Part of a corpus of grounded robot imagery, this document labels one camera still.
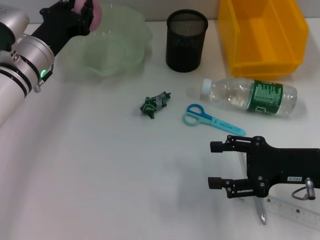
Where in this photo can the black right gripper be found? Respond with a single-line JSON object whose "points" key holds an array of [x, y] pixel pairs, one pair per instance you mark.
{"points": [[282, 165]]}

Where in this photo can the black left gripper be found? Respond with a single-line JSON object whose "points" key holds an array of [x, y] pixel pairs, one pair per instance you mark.
{"points": [[60, 30]]}

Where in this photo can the pink toy peach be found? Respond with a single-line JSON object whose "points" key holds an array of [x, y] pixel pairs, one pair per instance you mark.
{"points": [[97, 17]]}

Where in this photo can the clear green-label water bottle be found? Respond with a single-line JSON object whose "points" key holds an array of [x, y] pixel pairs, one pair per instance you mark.
{"points": [[265, 96]]}

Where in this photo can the green plastic wrapper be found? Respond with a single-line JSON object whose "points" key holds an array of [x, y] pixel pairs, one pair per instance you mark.
{"points": [[153, 105]]}

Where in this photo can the blue scissors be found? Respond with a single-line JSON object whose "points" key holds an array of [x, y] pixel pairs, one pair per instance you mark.
{"points": [[222, 125]]}

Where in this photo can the translucent green fruit plate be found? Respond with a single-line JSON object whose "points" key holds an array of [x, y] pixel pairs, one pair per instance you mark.
{"points": [[112, 50]]}

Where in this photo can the clear silver ballpoint pen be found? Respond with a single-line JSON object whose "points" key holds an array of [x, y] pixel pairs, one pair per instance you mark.
{"points": [[260, 210]]}

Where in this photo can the clear plastic ruler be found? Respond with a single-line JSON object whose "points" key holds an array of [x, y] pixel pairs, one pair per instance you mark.
{"points": [[287, 210]]}

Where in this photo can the black mesh pen cup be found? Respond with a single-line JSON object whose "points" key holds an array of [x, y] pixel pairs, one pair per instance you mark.
{"points": [[186, 45]]}

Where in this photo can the yellow plastic bin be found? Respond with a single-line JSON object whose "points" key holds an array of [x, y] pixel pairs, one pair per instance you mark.
{"points": [[265, 37]]}

